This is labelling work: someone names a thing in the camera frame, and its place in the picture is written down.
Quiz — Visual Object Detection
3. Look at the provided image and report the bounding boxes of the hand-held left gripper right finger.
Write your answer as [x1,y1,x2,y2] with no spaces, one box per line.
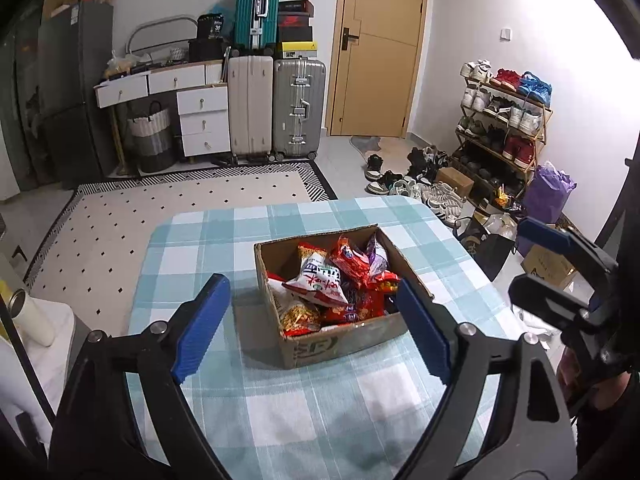
[395,276,578,480]

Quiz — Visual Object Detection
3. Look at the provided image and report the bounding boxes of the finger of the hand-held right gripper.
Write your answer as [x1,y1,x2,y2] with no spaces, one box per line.
[516,216,618,286]
[508,274,593,328]

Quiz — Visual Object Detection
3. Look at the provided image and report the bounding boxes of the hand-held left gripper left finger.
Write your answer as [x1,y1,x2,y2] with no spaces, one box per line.
[47,273,233,480]

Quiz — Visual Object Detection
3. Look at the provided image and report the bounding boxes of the small red snack packet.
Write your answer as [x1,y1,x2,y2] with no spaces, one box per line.
[370,270,402,293]

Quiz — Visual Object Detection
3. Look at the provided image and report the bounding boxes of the dark red snack packet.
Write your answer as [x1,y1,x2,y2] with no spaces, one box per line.
[320,287,401,328]

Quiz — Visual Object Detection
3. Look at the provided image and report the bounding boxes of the purple snack packet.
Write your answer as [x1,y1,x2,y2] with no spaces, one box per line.
[366,235,392,281]

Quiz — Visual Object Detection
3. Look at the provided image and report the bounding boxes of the red white snack packet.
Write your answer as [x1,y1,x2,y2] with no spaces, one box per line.
[282,255,349,308]
[266,277,322,338]

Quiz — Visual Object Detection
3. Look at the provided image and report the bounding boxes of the red blue-label snack packet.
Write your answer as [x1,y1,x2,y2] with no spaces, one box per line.
[329,234,374,289]

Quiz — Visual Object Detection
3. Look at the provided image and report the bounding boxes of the large cardboard box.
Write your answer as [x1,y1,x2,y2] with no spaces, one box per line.
[253,225,435,370]

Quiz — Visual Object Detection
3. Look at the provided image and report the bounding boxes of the orange red snack packet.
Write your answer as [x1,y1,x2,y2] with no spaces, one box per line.
[297,241,331,267]

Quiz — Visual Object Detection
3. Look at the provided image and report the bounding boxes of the person's right hand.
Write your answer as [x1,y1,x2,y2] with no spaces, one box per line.
[556,347,601,411]

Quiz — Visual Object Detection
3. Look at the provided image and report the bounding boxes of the white plastic bag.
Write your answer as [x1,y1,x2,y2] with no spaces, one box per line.
[515,305,556,351]

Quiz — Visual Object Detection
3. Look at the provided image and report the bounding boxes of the open brown carton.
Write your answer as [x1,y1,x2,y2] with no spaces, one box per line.
[520,245,576,291]

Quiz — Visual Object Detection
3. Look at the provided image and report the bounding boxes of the purple bag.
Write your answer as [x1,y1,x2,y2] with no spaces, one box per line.
[522,161,577,226]

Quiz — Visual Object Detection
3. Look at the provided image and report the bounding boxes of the black paper bag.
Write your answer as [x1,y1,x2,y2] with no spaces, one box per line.
[452,215,516,281]

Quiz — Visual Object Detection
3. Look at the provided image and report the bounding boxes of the wooden shoe rack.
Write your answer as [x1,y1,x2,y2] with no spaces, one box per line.
[455,62,553,206]

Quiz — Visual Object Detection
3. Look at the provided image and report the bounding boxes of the small brown cardboard box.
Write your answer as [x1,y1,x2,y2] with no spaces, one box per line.
[435,166,475,200]

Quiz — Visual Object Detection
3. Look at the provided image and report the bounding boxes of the rows of assorted shoes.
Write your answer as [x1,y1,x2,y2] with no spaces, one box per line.
[457,60,553,171]

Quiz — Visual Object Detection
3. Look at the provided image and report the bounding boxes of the dotted patterned rug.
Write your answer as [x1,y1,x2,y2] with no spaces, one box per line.
[22,160,341,338]

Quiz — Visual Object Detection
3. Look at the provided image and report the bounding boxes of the pile of sneakers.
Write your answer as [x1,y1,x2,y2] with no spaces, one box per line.
[364,146,468,226]

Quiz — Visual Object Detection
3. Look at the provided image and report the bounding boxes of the teal checked tablecloth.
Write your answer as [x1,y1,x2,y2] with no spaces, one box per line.
[127,195,531,480]

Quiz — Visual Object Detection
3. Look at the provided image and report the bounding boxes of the cream cup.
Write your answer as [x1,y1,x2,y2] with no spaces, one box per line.
[9,288,56,347]

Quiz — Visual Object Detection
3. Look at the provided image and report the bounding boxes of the woven laundry basket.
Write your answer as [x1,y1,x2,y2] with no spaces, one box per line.
[127,102,176,173]

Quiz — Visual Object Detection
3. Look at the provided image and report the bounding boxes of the grey door mat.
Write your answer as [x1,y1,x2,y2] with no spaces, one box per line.
[349,135,396,153]

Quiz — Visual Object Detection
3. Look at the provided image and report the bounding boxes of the yellow packet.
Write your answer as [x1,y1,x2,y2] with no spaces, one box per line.
[0,280,16,341]

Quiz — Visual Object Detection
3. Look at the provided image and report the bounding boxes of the white drawer desk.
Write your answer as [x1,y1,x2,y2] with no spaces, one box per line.
[94,60,232,166]

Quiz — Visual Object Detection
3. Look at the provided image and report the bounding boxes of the beige suitcase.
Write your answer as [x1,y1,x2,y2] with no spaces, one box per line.
[227,55,275,158]

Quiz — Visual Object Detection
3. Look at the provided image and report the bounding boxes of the silver suitcase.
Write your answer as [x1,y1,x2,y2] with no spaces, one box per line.
[272,57,328,161]

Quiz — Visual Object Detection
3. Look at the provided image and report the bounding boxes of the wooden door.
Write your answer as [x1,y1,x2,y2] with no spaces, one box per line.
[327,0,431,138]

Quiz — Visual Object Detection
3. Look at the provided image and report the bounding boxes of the grey refrigerator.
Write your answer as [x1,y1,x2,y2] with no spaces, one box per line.
[37,0,118,186]

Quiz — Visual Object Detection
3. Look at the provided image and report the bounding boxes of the clear plastic bag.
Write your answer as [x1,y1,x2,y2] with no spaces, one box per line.
[106,50,136,78]

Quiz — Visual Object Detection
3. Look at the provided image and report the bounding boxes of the black case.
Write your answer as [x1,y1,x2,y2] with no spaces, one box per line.
[188,37,231,61]

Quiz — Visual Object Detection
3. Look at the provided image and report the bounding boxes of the black yellow shoe box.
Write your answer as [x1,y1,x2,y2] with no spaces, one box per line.
[276,41,318,60]

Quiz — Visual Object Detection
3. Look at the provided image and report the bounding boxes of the black printed box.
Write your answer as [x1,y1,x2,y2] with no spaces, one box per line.
[196,14,223,41]

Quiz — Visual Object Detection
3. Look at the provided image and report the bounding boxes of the teal suitcase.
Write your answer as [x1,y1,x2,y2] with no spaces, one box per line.
[234,0,282,53]

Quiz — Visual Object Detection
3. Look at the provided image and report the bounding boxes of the grey tube frame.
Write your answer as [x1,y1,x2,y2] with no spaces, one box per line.
[125,16,198,56]

